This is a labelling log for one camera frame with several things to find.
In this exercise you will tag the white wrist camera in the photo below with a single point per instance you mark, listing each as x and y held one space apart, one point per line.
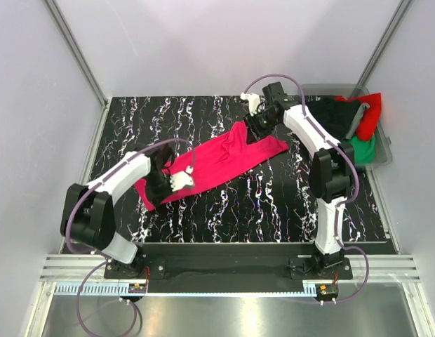
253 101
182 179

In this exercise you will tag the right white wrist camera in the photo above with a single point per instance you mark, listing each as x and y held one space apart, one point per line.
253 101

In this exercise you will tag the black t shirt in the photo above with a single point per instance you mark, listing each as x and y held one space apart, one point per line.
333 115

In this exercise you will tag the grey t shirt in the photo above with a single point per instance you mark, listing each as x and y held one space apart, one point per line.
356 120

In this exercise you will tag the clear plastic bin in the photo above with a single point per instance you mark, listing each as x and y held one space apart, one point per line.
383 154

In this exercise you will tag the aluminium frame rail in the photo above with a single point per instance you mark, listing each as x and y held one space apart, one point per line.
379 268

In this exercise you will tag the pink t shirt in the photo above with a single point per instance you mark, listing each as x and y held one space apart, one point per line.
226 157

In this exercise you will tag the red t shirt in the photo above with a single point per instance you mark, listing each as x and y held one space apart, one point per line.
371 116

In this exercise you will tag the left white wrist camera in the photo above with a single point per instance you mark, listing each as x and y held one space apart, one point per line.
182 179

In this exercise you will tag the white cable duct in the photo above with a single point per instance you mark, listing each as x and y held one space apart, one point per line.
101 289

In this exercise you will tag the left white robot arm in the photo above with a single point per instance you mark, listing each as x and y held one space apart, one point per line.
88 219

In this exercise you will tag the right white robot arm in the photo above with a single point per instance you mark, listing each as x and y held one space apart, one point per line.
332 178

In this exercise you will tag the green t shirt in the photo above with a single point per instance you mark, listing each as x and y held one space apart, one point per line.
364 150

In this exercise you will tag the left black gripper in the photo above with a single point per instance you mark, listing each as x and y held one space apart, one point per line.
158 198

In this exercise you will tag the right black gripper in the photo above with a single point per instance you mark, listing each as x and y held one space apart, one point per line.
253 133

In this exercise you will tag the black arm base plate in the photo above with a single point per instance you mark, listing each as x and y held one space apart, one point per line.
163 267

